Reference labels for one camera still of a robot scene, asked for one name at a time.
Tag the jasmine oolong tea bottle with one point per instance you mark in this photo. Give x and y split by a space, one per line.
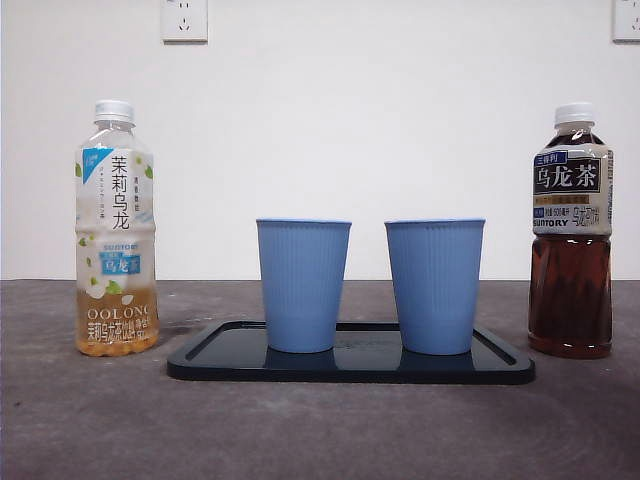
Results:
117 200

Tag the dark oolong tea bottle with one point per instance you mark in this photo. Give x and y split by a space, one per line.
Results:
570 300

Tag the blue ribbed cup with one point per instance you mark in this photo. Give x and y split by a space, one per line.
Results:
435 285
302 285

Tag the dark blue tray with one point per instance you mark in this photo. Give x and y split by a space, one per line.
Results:
350 369

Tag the white wall socket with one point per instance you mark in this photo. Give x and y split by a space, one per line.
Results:
184 20
627 20

